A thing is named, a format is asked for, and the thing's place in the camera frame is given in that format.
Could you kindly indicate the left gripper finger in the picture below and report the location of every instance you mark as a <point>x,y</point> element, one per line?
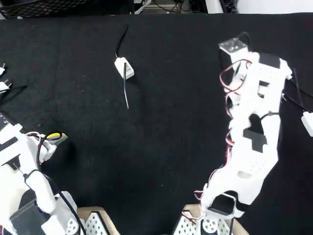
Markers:
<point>55,137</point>

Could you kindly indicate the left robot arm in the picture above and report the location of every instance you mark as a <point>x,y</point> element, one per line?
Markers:
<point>17,151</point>

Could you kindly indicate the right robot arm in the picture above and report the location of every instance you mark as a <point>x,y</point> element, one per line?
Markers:
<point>256,147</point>

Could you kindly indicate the white two-prong plug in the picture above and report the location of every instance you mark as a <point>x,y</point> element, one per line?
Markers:
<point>3,86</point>
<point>1,69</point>

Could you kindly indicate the white outlet socket block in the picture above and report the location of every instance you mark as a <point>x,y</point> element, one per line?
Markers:
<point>308,123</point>
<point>120,66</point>

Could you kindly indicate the black plastic crate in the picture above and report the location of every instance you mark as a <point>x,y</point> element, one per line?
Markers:
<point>49,7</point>

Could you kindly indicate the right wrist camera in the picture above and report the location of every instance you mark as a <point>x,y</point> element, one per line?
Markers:
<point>232,45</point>

